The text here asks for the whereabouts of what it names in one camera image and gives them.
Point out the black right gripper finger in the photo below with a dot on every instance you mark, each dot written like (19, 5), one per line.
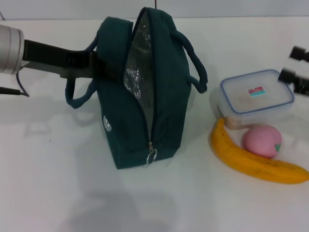
(300, 53)
(297, 77)

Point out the pink toy peach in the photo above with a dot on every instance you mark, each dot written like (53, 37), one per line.
(260, 142)

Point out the yellow banana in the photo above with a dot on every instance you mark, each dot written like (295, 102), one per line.
(241, 162)

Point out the dark teal insulated lunch bag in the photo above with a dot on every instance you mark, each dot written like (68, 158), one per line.
(113, 116)

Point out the clear food container blue seal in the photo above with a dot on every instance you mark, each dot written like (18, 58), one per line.
(256, 104)

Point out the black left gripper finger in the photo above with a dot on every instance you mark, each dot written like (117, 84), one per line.
(108, 70)

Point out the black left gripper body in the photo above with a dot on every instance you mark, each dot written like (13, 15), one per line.
(53, 54)

